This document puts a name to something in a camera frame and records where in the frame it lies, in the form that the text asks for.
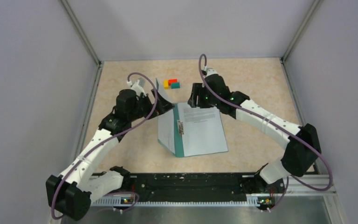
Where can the right aluminium corner post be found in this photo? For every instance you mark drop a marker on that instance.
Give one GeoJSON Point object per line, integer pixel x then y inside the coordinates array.
{"type": "Point", "coordinates": [301, 29]}

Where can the silver folder clip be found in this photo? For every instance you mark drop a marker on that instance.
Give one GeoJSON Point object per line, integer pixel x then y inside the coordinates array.
{"type": "Point", "coordinates": [180, 127]}

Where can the printed white paper sheet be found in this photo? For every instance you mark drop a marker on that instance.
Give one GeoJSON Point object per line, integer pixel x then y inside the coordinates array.
{"type": "Point", "coordinates": [202, 130]}

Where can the green file folder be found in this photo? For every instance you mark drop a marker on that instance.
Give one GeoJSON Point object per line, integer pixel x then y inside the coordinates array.
{"type": "Point", "coordinates": [178, 141]}

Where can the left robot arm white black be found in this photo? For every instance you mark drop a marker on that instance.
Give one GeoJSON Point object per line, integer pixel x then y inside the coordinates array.
{"type": "Point", "coordinates": [71, 193]}

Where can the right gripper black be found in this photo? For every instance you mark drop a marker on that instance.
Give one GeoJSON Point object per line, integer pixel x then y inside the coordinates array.
{"type": "Point", "coordinates": [196, 92]}

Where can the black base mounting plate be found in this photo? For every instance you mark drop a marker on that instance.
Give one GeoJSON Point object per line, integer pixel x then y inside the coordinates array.
{"type": "Point", "coordinates": [198, 187]}

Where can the red block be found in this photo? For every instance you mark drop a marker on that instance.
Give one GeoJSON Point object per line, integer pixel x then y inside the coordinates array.
{"type": "Point", "coordinates": [171, 81]}

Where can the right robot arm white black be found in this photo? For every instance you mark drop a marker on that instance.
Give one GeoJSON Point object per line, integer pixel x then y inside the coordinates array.
{"type": "Point", "coordinates": [300, 143]}

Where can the left aluminium corner post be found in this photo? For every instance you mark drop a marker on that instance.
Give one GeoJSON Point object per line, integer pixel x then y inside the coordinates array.
{"type": "Point", "coordinates": [80, 31]}

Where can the teal block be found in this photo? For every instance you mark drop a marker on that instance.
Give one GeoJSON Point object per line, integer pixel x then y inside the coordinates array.
{"type": "Point", "coordinates": [175, 85]}

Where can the aluminium corner post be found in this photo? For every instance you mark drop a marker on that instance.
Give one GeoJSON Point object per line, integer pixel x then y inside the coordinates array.
{"type": "Point", "coordinates": [80, 31]}
{"type": "Point", "coordinates": [301, 29]}

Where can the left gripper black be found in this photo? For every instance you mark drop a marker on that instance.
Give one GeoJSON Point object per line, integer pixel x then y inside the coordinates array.
{"type": "Point", "coordinates": [163, 106]}

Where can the aluminium frame rail front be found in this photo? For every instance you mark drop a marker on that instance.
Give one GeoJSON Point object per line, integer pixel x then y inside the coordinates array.
{"type": "Point", "coordinates": [306, 186]}

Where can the yellow block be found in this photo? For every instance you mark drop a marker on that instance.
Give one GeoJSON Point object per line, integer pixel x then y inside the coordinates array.
{"type": "Point", "coordinates": [166, 84]}

